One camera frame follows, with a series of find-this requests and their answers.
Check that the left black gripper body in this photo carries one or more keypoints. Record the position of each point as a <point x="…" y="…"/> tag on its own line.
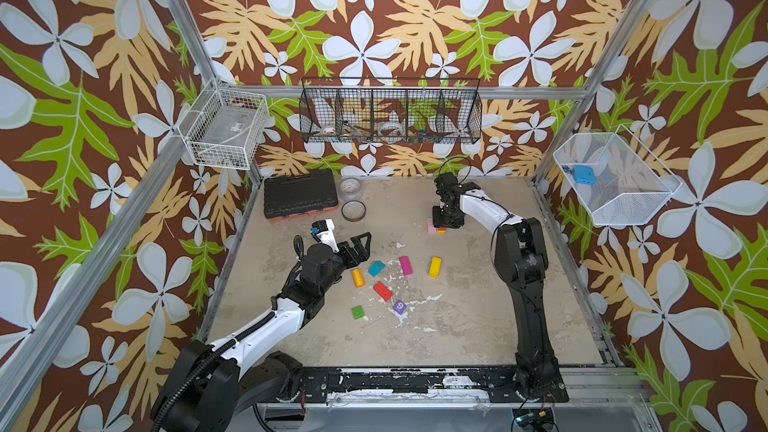
<point x="346" y="259"/>

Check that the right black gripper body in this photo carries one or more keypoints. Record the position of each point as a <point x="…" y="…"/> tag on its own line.
<point x="447" y="216"/>

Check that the pink block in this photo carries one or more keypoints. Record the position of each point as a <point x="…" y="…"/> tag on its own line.
<point x="430" y="227"/>

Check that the yellow arch block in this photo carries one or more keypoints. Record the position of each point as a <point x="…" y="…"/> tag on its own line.
<point x="435" y="267"/>

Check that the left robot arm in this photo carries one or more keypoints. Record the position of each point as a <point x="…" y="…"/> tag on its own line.
<point x="204" y="391"/>

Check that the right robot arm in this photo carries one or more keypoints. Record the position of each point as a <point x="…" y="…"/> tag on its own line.
<point x="520" y="259"/>

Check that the teal block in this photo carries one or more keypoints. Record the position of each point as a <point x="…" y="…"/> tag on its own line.
<point x="376" y="268"/>

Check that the orange supermarket block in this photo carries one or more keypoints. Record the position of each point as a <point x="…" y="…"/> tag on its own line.
<point x="358" y="278"/>

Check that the red rectangular block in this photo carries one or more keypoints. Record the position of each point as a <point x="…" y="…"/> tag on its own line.
<point x="383" y="291"/>

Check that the magenta block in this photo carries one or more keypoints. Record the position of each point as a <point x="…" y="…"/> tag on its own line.
<point x="406" y="265"/>

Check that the green square block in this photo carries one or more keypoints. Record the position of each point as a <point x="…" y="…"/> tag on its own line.
<point x="358" y="312"/>

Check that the clear plastic cup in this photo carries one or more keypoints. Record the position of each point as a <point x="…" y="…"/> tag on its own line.
<point x="350" y="189"/>

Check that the purple number nine cube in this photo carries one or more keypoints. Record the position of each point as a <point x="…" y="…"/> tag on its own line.
<point x="400" y="308"/>

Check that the black tool case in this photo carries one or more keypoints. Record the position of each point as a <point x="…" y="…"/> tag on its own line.
<point x="289" y="196"/>

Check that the blue object in basket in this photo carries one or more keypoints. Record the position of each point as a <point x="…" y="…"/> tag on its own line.
<point x="583" y="175"/>

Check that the white mesh basket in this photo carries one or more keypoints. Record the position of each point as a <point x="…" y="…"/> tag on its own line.
<point x="633" y="183"/>

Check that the black wire basket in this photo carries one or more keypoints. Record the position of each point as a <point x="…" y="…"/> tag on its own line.
<point x="390" y="110"/>

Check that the white wire basket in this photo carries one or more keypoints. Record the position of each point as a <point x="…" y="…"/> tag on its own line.
<point x="223" y="127"/>

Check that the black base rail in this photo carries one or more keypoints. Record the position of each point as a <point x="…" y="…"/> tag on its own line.
<point x="498" y="384"/>

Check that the aluminium frame structure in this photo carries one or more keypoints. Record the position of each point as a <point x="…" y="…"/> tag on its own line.
<point x="35" y="355"/>

